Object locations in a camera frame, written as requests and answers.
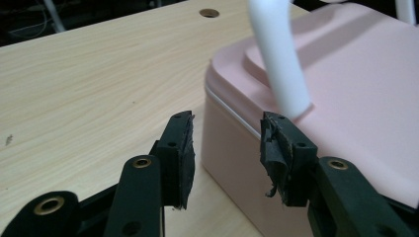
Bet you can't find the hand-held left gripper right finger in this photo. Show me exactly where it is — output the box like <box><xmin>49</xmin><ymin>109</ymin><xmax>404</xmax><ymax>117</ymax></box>
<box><xmin>259</xmin><ymin>111</ymin><xmax>319</xmax><ymax>208</ymax></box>

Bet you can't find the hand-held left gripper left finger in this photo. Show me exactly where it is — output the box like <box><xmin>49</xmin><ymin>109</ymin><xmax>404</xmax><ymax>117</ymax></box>
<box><xmin>149</xmin><ymin>110</ymin><xmax>197</xmax><ymax>211</ymax></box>

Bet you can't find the pink storage box base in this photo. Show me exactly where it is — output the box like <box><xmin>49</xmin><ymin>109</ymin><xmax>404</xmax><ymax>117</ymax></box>
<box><xmin>200</xmin><ymin>89</ymin><xmax>315</xmax><ymax>237</ymax></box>

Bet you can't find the pink storage box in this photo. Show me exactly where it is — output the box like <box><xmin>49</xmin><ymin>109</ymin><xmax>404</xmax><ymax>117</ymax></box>
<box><xmin>204</xmin><ymin>0</ymin><xmax>419</xmax><ymax>210</ymax></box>

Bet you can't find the tangle of floor cables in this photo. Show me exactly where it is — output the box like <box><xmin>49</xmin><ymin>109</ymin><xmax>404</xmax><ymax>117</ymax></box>
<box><xmin>8</xmin><ymin>18</ymin><xmax>45</xmax><ymax>39</ymax></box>

